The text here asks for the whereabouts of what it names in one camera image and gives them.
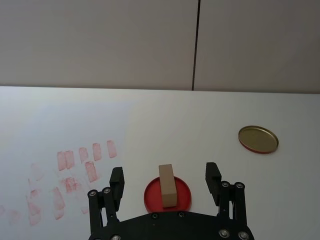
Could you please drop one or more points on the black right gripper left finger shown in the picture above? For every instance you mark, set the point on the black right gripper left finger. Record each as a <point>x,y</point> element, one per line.
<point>117,183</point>

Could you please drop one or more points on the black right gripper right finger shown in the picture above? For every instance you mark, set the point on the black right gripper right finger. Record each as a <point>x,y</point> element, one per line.
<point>213,180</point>

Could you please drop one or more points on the round red ink pad tin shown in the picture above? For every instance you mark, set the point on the round red ink pad tin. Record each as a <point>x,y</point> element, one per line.
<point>153,197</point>

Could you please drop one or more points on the brown wooden stamp block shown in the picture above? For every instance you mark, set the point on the brown wooden stamp block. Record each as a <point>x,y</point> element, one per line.
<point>167,185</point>

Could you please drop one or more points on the round gold tin lid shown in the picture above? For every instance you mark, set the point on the round gold tin lid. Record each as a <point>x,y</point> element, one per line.
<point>257,138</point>

